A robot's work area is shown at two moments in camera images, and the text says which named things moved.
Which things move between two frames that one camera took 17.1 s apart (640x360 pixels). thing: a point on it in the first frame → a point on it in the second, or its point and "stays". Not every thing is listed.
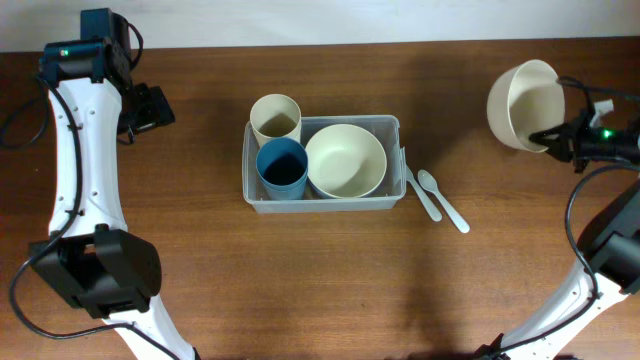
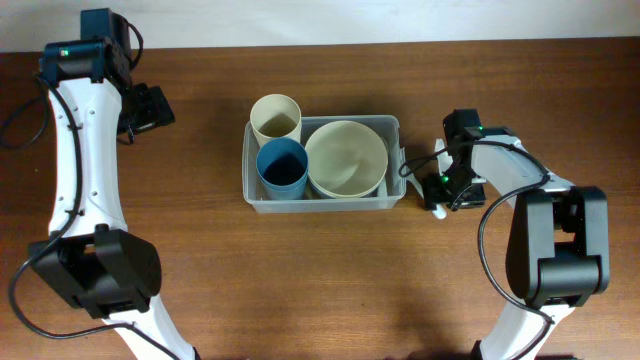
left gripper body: x=144 y=109 stays
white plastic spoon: x=428 y=182 → x=382 y=192
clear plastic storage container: x=385 y=197 stays
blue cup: x=282 y=165 stays
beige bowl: x=524 y=98 → x=345 y=159
